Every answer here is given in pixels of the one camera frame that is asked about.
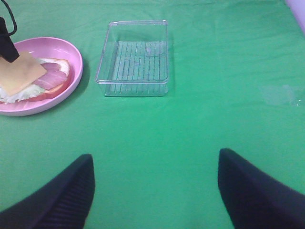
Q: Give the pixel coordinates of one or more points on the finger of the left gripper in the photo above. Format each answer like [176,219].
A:
[7,49]

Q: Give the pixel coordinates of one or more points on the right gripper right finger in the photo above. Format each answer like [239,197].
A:
[255,200]

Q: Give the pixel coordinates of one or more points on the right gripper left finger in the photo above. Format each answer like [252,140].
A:
[62,203]

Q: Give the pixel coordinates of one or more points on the yellow toy cheese slice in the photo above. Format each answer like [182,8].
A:
[17,75]

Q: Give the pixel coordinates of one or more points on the toy bacon strip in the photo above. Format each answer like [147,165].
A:
[51,79]
[51,66]

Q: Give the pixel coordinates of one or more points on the green toy lettuce leaf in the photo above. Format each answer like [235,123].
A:
[22,95]

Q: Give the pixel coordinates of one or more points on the toy bread slice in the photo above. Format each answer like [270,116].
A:
[38,93]

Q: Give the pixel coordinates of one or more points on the pink round plate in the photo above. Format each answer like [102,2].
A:
[47,47]

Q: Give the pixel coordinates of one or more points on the right clear plastic tray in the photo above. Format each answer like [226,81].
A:
[134,60]

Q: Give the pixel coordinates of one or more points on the green tablecloth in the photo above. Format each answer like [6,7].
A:
[237,80]

